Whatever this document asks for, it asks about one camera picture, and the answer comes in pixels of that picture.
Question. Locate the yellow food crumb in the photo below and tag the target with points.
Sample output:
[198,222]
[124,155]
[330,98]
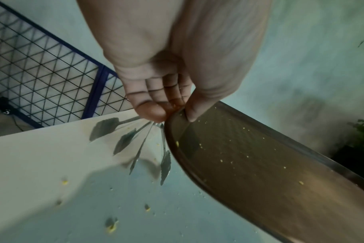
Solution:
[147,208]
[64,182]
[111,228]

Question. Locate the steel spoon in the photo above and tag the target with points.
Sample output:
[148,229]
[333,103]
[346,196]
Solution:
[137,157]
[165,166]
[125,141]
[102,129]

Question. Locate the round steel plate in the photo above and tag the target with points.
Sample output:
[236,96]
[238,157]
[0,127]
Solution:
[260,170]

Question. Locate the person's left hand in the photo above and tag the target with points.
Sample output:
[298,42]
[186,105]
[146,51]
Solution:
[170,42]

